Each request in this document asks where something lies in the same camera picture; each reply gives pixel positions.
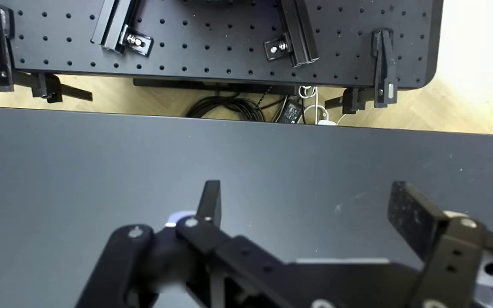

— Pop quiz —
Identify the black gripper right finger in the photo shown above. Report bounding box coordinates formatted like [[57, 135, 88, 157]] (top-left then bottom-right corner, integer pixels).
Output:
[[387, 181, 493, 308]]

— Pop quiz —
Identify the black aluminium rail left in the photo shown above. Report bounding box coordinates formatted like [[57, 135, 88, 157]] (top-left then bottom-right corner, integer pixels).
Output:
[[91, 0, 153, 56]]

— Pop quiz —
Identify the black clamp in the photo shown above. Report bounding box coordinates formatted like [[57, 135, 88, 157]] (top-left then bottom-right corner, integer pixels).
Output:
[[326, 27, 399, 114], [0, 5, 93, 102]]

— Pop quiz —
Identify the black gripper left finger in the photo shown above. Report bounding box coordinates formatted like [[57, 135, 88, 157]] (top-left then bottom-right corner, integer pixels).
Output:
[[76, 179, 221, 308]]

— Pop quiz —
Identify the black clamp left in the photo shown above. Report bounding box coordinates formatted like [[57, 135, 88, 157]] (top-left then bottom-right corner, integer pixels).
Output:
[[0, 5, 93, 102]]

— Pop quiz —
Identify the black cable bundle on floor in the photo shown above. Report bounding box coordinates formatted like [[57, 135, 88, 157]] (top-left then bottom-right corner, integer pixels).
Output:
[[183, 83, 305, 123]]

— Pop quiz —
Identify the black aluminium rail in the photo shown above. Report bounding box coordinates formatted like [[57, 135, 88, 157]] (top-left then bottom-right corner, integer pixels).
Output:
[[264, 0, 320, 66], [91, 0, 153, 56]]

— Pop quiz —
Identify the black aluminium rail right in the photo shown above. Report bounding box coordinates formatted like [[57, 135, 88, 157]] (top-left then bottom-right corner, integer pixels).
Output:
[[264, 0, 320, 66]]

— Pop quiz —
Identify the black clamp right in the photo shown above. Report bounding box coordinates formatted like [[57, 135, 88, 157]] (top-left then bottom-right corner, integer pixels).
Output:
[[326, 27, 399, 114]]

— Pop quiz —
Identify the black perforated breadboard base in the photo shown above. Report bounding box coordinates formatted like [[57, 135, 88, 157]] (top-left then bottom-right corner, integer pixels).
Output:
[[0, 0, 444, 89]]

